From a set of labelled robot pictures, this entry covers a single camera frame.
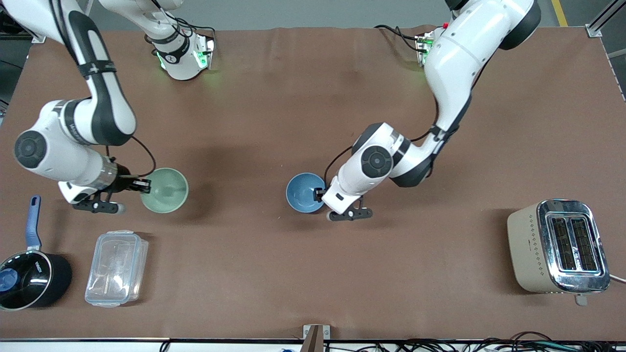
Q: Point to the aluminium frame profile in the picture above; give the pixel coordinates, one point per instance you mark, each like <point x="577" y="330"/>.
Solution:
<point x="38" y="36"/>
<point x="599" y="24"/>

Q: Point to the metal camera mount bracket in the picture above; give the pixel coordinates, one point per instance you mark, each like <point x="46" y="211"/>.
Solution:
<point x="315" y="337"/>

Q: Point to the green bowl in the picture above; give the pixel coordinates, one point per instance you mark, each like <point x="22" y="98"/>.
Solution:
<point x="166" y="193"/>

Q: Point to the beige chrome toaster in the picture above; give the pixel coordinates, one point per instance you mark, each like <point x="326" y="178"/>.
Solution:
<point x="530" y="249"/>

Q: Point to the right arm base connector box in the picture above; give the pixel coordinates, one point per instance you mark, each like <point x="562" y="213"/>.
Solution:
<point x="205" y="51"/>

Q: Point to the brown table cloth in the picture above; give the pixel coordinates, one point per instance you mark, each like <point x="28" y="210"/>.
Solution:
<point x="313" y="274"/>

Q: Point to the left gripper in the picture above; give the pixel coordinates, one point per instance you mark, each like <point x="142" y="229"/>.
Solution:
<point x="321" y="194"/>

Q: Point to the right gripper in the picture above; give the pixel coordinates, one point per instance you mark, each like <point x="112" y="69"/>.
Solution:
<point x="123" y="182"/>

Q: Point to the glass lid with blue knob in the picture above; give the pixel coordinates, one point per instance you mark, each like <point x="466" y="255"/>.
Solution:
<point x="22" y="281"/>

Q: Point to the blue bowl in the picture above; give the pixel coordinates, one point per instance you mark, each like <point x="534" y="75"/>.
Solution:
<point x="303" y="193"/>

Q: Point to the clear plastic food container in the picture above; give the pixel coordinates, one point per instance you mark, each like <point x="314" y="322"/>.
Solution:
<point x="116" y="269"/>

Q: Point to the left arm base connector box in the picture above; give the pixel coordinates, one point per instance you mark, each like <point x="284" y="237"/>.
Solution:
<point x="423" y="46"/>

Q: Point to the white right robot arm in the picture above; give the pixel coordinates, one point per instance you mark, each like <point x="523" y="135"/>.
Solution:
<point x="102" y="98"/>

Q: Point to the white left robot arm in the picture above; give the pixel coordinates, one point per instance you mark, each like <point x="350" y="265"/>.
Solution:
<point x="455" y="58"/>

